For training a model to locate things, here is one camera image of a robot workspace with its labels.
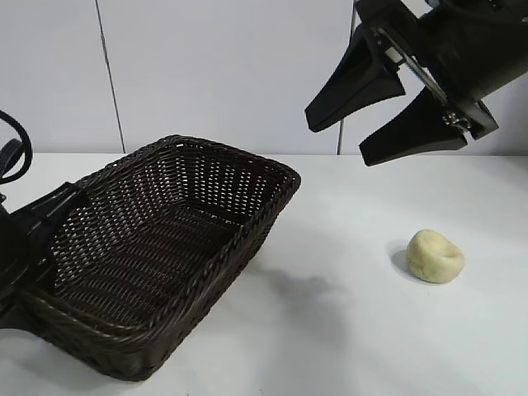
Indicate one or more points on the dark brown wicker basket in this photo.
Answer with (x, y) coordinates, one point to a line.
(165, 247)

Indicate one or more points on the pale yellow egg yolk pastry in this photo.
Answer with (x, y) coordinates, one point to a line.
(435, 257)

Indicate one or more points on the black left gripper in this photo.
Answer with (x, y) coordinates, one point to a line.
(14, 255)

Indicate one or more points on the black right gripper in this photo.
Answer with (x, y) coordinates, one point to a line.
(445, 41)

